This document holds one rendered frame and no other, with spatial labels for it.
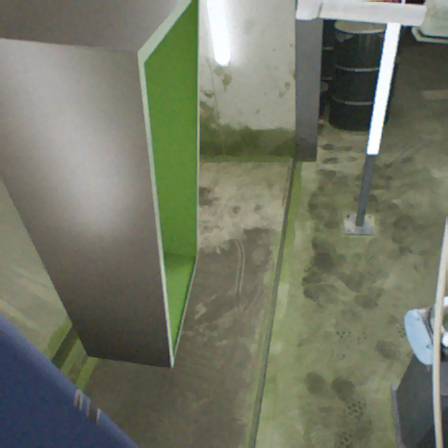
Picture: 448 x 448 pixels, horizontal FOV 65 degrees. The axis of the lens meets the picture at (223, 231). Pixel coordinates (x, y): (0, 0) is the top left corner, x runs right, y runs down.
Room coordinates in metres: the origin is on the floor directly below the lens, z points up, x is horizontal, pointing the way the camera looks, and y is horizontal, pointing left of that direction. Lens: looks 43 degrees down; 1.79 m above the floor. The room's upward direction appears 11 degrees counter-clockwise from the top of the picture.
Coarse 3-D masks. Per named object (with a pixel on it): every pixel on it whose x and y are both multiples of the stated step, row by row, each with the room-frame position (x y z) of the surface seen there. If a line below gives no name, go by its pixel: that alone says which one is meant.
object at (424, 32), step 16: (304, 0) 0.56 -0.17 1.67; (320, 0) 0.56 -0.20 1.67; (336, 0) 0.55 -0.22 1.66; (352, 0) 0.55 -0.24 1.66; (432, 0) 0.52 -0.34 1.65; (304, 16) 0.56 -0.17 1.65; (320, 16) 0.55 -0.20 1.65; (336, 16) 0.55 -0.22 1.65; (352, 16) 0.54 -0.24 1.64; (368, 16) 0.53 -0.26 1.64; (384, 16) 0.53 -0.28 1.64; (400, 16) 0.52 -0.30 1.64; (416, 16) 0.52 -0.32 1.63; (432, 16) 0.50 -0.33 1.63; (416, 32) 0.53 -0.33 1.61; (432, 32) 0.50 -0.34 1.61
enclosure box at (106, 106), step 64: (0, 0) 0.90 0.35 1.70; (64, 0) 0.92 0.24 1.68; (128, 0) 0.94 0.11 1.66; (192, 0) 1.21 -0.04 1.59; (0, 64) 0.68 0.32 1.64; (64, 64) 0.65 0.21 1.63; (128, 64) 0.62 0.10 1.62; (192, 64) 1.22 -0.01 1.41; (0, 128) 0.70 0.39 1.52; (64, 128) 0.67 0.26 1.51; (128, 128) 0.63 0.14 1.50; (192, 128) 1.23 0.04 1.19; (64, 192) 0.69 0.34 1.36; (128, 192) 0.65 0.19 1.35; (192, 192) 1.25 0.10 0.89; (64, 256) 0.72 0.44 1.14; (128, 256) 0.67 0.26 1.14; (192, 256) 1.27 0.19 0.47; (128, 320) 0.70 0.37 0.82
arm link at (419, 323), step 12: (444, 300) 0.48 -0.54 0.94; (408, 312) 0.51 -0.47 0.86; (420, 312) 0.49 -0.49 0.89; (432, 312) 0.46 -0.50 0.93; (444, 312) 0.44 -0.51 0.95; (408, 324) 0.49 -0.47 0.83; (420, 324) 0.45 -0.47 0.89; (432, 324) 0.43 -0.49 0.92; (444, 324) 0.41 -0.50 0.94; (408, 336) 0.48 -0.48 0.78; (420, 336) 0.43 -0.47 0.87; (432, 336) 0.41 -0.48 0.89; (444, 336) 0.39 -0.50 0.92; (420, 348) 0.42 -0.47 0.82; (432, 348) 0.39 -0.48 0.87; (444, 348) 0.38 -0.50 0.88; (432, 360) 0.38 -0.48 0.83; (444, 360) 0.37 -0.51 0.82
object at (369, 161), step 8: (368, 160) 1.68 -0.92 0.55; (368, 168) 1.68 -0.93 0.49; (368, 176) 1.68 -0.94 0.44; (368, 184) 1.68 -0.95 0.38; (360, 192) 1.73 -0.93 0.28; (368, 192) 1.67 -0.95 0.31; (360, 200) 1.69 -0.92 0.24; (360, 208) 1.69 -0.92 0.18; (360, 216) 1.68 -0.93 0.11; (360, 224) 1.68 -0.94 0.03
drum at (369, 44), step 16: (336, 32) 3.13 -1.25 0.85; (352, 32) 2.95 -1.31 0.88; (368, 32) 2.87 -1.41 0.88; (384, 32) 2.84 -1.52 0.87; (400, 32) 2.89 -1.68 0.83; (336, 48) 3.12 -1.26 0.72; (352, 48) 2.95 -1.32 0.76; (368, 48) 2.87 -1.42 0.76; (400, 48) 2.94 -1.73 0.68; (336, 64) 3.09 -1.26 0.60; (352, 64) 2.94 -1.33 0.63; (368, 64) 2.87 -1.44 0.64; (336, 80) 3.08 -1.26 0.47; (352, 80) 2.93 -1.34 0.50; (368, 80) 2.86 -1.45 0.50; (336, 96) 3.06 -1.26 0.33; (352, 96) 2.92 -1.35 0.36; (368, 96) 2.86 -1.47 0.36; (336, 112) 3.04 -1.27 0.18; (352, 112) 2.91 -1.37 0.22; (368, 112) 2.86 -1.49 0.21; (336, 128) 3.02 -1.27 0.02; (352, 128) 2.90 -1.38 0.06; (368, 128) 2.85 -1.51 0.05
